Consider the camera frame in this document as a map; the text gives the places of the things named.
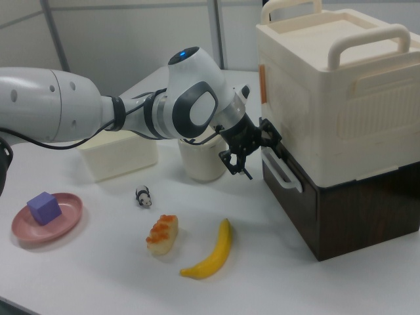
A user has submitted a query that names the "purple cube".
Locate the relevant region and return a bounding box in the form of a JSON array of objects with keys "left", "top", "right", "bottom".
[{"left": 26, "top": 192, "right": 63, "bottom": 226}]

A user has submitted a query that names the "white rectangular plastic tub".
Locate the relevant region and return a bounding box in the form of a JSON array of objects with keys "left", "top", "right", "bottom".
[{"left": 76, "top": 130, "right": 159, "bottom": 182}]

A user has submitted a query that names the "cream storage box with handles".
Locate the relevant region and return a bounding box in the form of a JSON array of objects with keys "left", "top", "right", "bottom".
[{"left": 255, "top": 0, "right": 420, "bottom": 182}]

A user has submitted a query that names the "pink plate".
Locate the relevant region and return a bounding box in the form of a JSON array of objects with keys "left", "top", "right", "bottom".
[{"left": 10, "top": 192, "right": 84, "bottom": 244}]

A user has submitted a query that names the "small panda figurine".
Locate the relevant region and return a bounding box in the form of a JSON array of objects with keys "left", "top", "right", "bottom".
[{"left": 134, "top": 184, "right": 154, "bottom": 209}]

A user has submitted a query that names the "yellow toy banana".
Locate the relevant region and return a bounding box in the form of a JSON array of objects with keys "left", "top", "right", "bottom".
[{"left": 179, "top": 218, "right": 234, "bottom": 280}]

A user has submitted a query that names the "salmon roe sushi toy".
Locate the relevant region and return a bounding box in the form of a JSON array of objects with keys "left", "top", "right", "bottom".
[{"left": 145, "top": 214, "right": 180, "bottom": 257}]

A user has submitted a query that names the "cream round lidded bin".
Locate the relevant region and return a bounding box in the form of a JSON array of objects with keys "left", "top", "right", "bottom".
[{"left": 178, "top": 133, "right": 228, "bottom": 182}]

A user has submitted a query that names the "brown drawer with white handle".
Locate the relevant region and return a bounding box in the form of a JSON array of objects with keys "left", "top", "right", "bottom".
[{"left": 261, "top": 147, "right": 321, "bottom": 261}]

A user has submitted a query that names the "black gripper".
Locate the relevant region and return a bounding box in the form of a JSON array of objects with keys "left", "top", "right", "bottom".
[{"left": 218, "top": 114, "right": 283, "bottom": 181}]

